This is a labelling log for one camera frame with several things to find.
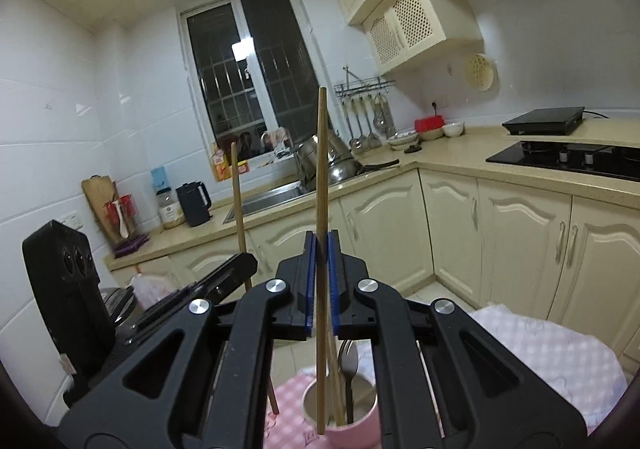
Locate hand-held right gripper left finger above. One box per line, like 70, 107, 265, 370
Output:
57, 230, 318, 449

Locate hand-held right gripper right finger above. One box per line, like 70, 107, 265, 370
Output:
327, 228, 588, 449

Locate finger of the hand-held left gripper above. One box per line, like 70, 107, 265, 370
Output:
182, 253, 259, 302
131, 286, 221, 332

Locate single wooden chopstick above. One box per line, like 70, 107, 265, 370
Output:
230, 143, 280, 416
316, 86, 331, 435

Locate group of wooden chopsticks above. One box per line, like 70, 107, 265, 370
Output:
325, 336, 348, 427

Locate pink utensil cup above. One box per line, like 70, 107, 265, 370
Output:
301, 371, 382, 449

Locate row of hanging cooking utensils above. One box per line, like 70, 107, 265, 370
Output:
342, 94, 396, 152

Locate white plastic bag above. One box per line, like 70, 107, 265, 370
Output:
130, 274, 186, 310

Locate brown electric rice cooker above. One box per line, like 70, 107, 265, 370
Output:
99, 286, 137, 330

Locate red utensil holder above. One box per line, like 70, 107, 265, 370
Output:
102, 194, 151, 259

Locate black electric kettle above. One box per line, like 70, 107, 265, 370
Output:
176, 180, 213, 228

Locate steel kitchen sink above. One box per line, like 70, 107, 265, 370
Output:
222, 179, 321, 225

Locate glass jar of grains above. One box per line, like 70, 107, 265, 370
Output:
157, 188, 183, 230

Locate white plastic spatula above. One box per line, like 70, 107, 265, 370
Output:
112, 202, 132, 237

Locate wooden cutting board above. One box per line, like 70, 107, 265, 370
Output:
81, 175, 121, 250

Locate large steel pot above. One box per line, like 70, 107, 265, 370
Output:
292, 132, 351, 180

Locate cream base cabinets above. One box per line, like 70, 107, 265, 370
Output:
107, 169, 640, 370

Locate chrome sink faucet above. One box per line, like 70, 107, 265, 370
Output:
259, 129, 296, 157

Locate pink cloth on faucet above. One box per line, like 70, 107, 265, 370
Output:
265, 126, 292, 150

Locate stack of white dishes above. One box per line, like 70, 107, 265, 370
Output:
387, 129, 420, 147

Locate beige kitchen countertop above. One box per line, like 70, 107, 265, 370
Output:
105, 116, 640, 272

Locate red lidded container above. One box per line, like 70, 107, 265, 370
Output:
415, 115, 447, 140

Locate white framed barred window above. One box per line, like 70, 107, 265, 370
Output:
179, 0, 321, 165

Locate white fringed table cloth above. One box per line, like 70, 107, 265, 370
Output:
470, 304, 628, 435

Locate black glass gas stove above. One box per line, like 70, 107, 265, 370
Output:
485, 140, 640, 182

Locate cream round steamer plate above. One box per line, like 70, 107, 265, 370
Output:
464, 53, 501, 92

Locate black induction cooker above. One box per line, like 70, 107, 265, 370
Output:
501, 106, 586, 136

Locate cream lattice door cabinet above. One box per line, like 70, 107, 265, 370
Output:
362, 0, 485, 72

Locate steel pan black handle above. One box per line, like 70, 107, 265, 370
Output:
320, 156, 401, 185

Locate black wire wall rack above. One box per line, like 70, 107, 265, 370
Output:
333, 65, 396, 97

